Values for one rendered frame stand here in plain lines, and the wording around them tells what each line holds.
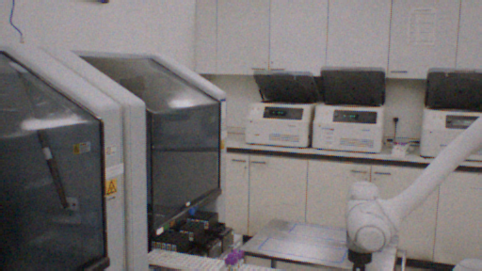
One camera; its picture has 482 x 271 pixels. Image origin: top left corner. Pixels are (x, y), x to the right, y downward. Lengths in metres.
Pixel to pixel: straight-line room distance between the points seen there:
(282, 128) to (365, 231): 2.69
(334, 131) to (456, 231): 1.20
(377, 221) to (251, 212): 2.90
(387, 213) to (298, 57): 2.94
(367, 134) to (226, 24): 1.62
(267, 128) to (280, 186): 0.51
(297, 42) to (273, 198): 1.37
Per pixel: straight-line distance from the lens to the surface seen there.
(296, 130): 3.82
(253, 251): 1.91
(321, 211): 3.92
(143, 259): 1.66
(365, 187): 1.41
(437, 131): 3.73
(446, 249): 3.95
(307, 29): 4.09
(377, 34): 4.00
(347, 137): 3.76
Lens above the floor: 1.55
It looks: 8 degrees down
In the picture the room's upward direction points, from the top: 1 degrees clockwise
